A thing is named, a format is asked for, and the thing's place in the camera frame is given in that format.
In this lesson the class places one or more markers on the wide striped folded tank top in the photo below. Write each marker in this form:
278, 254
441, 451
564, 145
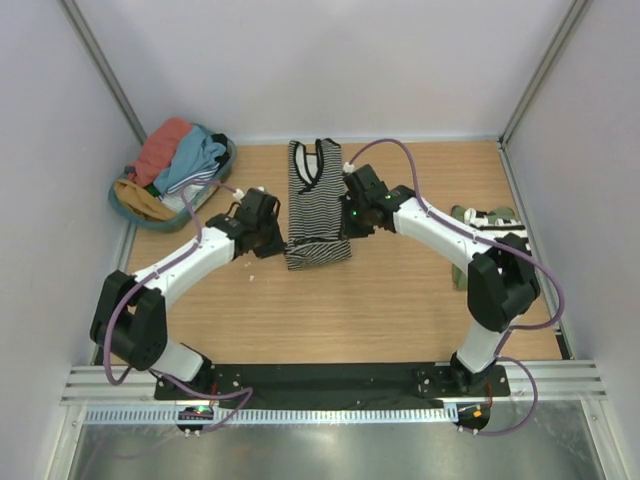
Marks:
498, 222

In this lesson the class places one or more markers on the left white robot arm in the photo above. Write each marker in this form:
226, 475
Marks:
130, 321

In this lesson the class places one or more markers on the thin striped black tank top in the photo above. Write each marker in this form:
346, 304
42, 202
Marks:
315, 186

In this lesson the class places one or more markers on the white striped garment in basket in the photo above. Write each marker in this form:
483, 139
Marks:
187, 189

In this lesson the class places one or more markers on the aluminium frame rail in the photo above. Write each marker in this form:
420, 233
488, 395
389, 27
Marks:
546, 380

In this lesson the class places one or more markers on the light blue garment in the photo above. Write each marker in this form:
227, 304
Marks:
199, 156

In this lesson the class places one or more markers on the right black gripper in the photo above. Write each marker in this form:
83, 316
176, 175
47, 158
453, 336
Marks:
347, 229

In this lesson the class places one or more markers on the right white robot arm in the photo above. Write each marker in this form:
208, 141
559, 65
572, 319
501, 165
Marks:
501, 283

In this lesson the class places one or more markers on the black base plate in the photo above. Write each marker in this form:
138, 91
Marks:
428, 380

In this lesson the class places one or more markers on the teal laundry basket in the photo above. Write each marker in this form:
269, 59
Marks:
182, 217

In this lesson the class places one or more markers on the slotted white cable duct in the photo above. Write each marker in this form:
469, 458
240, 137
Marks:
193, 415

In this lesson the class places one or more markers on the mustard brown garment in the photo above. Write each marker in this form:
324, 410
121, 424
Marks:
139, 201

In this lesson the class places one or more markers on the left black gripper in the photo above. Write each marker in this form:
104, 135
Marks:
277, 245

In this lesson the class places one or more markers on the coral red garment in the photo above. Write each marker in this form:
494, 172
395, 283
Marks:
157, 151

